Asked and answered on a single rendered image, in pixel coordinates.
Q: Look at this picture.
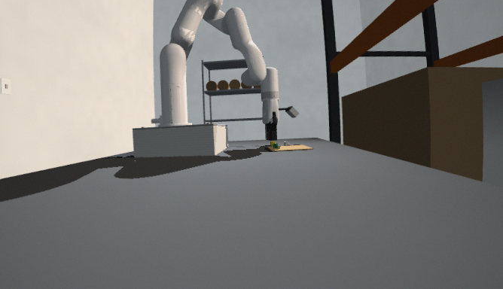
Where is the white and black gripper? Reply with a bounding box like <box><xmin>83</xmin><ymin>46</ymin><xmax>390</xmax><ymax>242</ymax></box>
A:
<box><xmin>261</xmin><ymin>98</ymin><xmax>279</xmax><ymax>141</ymax></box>

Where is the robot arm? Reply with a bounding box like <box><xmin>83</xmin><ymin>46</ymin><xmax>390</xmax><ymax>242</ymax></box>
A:
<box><xmin>151</xmin><ymin>0</ymin><xmax>279</xmax><ymax>126</ymax></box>

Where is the tan square mat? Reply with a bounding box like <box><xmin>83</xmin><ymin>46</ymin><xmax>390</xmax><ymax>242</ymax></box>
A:
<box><xmin>267</xmin><ymin>145</ymin><xmax>313</xmax><ymax>152</ymax></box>

